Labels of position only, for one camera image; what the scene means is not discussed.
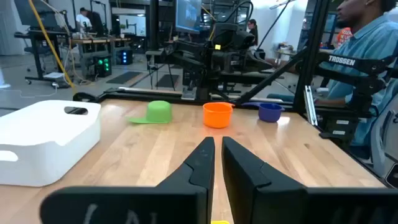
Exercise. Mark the orange measuring cup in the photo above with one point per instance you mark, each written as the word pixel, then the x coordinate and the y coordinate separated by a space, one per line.
pixel 217 116

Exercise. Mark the computer monitor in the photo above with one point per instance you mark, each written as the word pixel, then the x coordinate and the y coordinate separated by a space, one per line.
pixel 188 15

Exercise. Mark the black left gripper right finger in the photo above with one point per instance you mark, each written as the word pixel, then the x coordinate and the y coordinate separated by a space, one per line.
pixel 248 186

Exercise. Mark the green measuring cup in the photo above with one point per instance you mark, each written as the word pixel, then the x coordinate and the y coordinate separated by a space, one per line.
pixel 158 112

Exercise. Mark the yellow measuring cup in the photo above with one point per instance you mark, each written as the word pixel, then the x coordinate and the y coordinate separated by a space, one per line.
pixel 220 222

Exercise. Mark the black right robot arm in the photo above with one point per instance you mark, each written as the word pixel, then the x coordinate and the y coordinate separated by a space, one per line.
pixel 199 62

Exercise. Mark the black rolling desk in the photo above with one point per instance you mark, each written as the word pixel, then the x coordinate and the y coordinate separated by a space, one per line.
pixel 43 34

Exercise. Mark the person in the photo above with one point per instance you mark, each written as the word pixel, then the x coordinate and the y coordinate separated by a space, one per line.
pixel 253 31
pixel 83 21
pixel 373 40

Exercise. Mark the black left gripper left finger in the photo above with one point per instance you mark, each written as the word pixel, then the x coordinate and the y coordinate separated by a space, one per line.
pixel 199 174

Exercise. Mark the grey office chair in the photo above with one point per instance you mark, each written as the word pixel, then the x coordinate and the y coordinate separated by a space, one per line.
pixel 384 140

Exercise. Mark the computer tower blue lights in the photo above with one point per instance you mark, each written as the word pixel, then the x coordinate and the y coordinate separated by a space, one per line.
pixel 126 57

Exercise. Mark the black floor mat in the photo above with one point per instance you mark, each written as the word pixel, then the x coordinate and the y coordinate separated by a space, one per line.
pixel 124 77
pixel 167 81

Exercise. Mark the silver metal bracket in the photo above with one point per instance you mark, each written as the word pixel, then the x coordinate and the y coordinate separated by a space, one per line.
pixel 311 105

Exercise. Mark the white plastic basket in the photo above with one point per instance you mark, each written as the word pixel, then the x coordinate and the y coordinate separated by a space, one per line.
pixel 46 140

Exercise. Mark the purple measuring cup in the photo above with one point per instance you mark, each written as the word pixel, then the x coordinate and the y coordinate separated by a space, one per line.
pixel 270 113

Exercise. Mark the yellow tag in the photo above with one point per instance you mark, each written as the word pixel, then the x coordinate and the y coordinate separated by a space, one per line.
pixel 217 47

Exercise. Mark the computer tower green lights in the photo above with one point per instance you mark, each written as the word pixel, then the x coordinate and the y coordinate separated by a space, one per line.
pixel 103 65

